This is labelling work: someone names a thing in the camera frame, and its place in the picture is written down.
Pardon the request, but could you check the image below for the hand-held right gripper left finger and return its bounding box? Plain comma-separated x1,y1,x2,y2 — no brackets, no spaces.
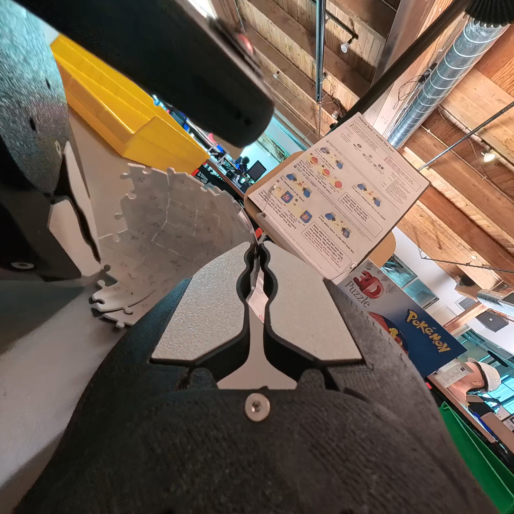
150,241,259,381

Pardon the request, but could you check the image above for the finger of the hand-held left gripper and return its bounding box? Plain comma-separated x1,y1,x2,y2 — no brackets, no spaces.
55,141,102,262
48,197,102,278

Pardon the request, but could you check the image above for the black track light bar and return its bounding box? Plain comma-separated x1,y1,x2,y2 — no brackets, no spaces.
325,10,359,41

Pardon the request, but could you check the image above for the grey metal beam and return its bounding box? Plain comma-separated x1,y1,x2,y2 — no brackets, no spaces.
371,0,454,121

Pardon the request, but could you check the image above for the yellow plastic bin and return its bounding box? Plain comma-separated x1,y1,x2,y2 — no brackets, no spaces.
50,33,210,174

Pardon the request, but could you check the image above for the rectangular vent duct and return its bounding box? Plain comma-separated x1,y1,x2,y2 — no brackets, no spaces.
477,289,514,318

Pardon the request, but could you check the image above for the white instruction sheet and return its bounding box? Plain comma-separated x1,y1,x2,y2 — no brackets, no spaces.
247,112,430,279

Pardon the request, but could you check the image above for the mannequin with white helmet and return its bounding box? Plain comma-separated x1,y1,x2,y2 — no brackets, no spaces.
436,357,503,418

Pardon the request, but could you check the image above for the thin black ceiling rod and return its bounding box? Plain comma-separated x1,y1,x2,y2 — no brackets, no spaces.
418,247,514,275
418,100,514,171

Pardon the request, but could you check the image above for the blue puzzle box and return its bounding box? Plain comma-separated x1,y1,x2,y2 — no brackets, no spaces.
337,259,468,379

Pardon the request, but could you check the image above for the black slanted pole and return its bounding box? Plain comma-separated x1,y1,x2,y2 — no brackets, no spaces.
335,0,472,117

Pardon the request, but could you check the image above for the teal hanging rail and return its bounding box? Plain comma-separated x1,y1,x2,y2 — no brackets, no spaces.
315,0,328,104

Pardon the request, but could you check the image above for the black wall speaker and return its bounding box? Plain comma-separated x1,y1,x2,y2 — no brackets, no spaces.
476,309,510,332

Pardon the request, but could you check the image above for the grey partial puzzle ball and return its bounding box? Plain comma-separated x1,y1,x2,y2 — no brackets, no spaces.
89,162,259,331

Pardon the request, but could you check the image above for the green plastic bin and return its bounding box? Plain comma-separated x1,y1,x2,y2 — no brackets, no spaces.
437,402,514,504

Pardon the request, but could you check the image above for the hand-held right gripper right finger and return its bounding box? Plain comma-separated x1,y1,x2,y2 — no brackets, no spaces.
259,240,364,381

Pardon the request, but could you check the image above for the black pleated shade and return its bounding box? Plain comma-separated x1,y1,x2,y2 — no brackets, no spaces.
466,0,514,27

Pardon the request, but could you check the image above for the silver spiral air duct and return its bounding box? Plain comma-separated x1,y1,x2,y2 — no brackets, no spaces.
387,18,498,149

